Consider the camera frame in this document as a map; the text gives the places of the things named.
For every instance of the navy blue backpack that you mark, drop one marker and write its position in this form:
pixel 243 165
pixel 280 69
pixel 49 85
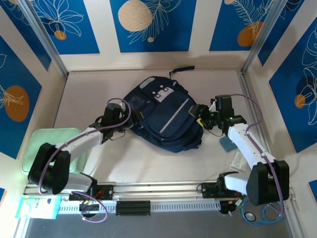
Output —
pixel 173 124

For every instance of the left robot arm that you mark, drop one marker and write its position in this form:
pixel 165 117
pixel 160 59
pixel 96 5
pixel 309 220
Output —
pixel 49 171

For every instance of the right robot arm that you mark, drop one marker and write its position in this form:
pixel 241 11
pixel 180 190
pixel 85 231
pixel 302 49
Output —
pixel 267 183

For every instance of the blue white tissue pack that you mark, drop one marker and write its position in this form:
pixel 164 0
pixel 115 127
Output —
pixel 37 207

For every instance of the teal snap wallet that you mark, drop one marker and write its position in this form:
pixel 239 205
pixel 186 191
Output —
pixel 226 145

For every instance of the clear plastic packet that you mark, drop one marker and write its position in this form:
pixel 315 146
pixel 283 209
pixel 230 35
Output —
pixel 237 162

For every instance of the mint green zip case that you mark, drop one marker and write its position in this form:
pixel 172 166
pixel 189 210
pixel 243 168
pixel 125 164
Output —
pixel 32 141

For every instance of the black ribbed block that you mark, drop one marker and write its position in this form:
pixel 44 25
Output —
pixel 133 207

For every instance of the blue stethoscope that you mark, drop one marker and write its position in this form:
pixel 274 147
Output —
pixel 248 216

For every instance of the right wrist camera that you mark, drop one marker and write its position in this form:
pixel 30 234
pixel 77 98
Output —
pixel 213 105

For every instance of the aluminium side rail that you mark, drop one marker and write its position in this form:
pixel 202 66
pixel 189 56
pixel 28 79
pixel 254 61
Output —
pixel 247 84

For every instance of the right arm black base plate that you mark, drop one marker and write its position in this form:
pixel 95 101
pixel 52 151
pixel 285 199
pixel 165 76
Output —
pixel 209 191

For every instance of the aluminium mounting rail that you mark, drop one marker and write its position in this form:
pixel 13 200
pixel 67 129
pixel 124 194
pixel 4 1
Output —
pixel 161 189

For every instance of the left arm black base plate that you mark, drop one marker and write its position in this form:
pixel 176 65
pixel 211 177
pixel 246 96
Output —
pixel 106 192

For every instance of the aluminium frame post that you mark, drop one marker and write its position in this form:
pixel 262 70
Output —
pixel 262 32
pixel 42 34

